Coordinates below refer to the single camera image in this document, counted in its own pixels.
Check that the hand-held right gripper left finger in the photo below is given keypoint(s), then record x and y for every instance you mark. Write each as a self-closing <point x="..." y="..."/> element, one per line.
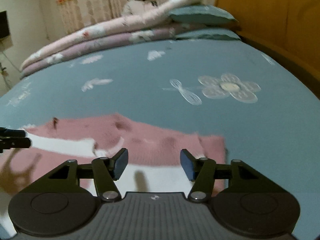
<point x="120" y="165"/>

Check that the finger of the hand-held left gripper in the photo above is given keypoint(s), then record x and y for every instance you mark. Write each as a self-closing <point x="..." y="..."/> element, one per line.
<point x="17" y="143"/>
<point x="12" y="133"/>

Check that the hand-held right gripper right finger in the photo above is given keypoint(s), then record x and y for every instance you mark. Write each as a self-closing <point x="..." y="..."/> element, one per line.
<point x="187" y="165"/>

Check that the pink and white sweater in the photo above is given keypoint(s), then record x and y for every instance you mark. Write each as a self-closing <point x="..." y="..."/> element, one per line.
<point x="150" y="142"/>

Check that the bed with floral grey-blue sheet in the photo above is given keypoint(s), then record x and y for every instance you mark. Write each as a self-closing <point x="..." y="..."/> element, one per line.
<point x="137" y="100"/>

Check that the light pink floral quilt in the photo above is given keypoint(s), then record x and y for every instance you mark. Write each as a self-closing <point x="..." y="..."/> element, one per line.
<point x="112" y="26"/>

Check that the patterned beige curtain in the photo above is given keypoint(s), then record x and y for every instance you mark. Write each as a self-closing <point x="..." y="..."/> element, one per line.
<point x="87" y="2"/>

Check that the plump grey-blue pillow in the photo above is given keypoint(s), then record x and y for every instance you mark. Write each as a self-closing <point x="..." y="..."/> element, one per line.
<point x="202" y="15"/>

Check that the wooden headboard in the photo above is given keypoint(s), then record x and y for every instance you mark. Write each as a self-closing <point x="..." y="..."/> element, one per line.
<point x="275" y="17"/>

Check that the black wall screen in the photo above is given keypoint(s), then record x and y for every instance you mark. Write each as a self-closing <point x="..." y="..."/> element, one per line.
<point x="4" y="25"/>

